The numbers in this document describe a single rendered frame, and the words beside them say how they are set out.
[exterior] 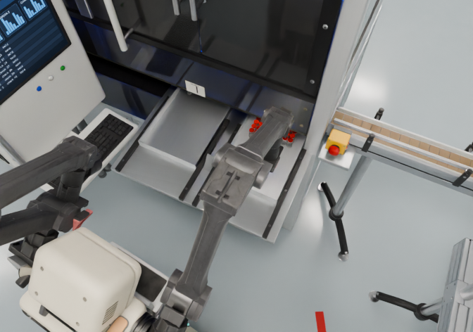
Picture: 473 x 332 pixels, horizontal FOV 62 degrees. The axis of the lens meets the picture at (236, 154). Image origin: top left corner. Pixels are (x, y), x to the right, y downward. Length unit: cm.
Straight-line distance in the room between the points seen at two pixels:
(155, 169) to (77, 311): 76
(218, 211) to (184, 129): 95
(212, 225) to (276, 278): 156
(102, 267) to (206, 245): 26
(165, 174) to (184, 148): 13
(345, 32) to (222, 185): 58
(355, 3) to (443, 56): 248
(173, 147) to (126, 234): 97
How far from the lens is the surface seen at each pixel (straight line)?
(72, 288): 95
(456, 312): 193
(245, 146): 82
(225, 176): 75
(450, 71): 343
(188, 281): 93
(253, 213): 147
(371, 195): 260
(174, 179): 155
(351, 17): 110
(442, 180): 172
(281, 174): 154
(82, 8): 168
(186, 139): 163
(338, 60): 120
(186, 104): 173
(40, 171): 96
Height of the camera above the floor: 224
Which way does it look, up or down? 59 degrees down
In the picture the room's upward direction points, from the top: 1 degrees counter-clockwise
